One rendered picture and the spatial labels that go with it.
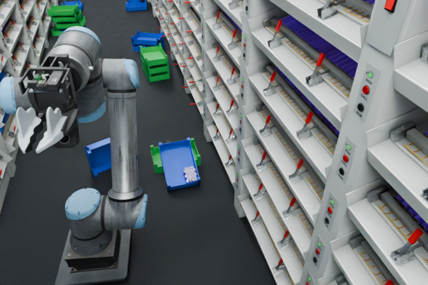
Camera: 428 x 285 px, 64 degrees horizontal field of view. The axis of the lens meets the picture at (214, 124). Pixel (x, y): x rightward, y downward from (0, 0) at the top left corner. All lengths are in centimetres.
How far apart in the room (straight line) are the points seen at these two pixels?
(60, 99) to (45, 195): 171
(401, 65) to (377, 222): 38
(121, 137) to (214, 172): 93
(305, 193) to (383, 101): 53
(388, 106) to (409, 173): 14
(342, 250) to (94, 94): 78
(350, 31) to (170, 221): 146
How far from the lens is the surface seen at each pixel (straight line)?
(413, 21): 69
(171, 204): 206
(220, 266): 182
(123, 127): 144
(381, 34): 73
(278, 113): 119
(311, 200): 116
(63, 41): 80
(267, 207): 161
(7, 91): 92
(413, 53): 72
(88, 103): 87
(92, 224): 159
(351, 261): 106
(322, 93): 96
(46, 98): 65
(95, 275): 181
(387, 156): 79
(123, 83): 141
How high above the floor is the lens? 155
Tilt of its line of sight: 36 degrees down
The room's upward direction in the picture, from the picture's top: straight up
